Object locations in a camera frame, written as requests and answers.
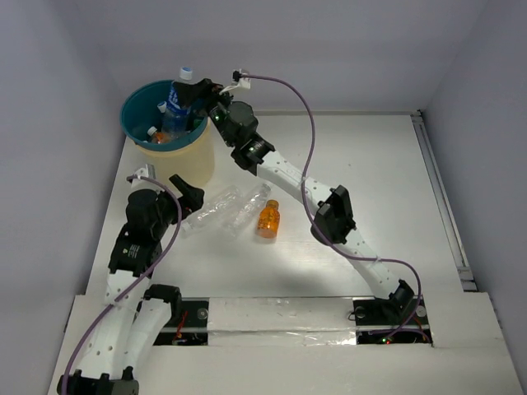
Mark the small orange juice bottle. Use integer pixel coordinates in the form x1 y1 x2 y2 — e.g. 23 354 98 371
256 200 280 239

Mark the cream bin with teal rim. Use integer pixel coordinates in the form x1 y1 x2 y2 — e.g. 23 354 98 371
119 80 215 188

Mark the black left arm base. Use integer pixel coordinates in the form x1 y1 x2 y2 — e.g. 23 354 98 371
154 299 209 346

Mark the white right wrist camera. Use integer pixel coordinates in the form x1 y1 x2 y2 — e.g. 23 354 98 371
220 69 251 95

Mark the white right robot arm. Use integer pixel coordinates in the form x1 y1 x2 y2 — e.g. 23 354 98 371
173 71 422 325

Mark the yellow bottle dark blue label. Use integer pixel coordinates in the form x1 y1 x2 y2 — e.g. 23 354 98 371
147 127 159 144

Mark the large blue label water bottle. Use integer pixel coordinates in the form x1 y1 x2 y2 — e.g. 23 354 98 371
157 101 167 115

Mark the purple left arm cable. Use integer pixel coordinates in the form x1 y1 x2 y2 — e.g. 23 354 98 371
65 174 184 395

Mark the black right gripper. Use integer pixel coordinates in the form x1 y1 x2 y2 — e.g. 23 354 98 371
171 79 238 148

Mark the small blue label water bottle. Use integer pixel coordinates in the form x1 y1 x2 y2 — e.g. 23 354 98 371
162 67 193 139

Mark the orange label drink bottle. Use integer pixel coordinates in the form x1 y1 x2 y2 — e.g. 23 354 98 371
157 130 189 145

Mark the aluminium side rail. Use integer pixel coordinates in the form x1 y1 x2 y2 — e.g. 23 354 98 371
410 111 479 292

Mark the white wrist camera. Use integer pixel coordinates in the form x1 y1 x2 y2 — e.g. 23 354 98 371
126 164 156 183
220 69 251 95

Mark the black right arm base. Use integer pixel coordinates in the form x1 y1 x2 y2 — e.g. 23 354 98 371
347 280 432 345

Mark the clear unlabelled plastic bottle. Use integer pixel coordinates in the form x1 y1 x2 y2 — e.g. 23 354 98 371
180 185 242 238

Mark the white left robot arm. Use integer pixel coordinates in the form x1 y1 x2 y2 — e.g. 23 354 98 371
57 174 204 394

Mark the clear crumpled bottle white cap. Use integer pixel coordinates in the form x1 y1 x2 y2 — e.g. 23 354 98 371
222 183 271 239

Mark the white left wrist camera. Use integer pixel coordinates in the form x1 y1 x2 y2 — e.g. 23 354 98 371
126 164 156 183

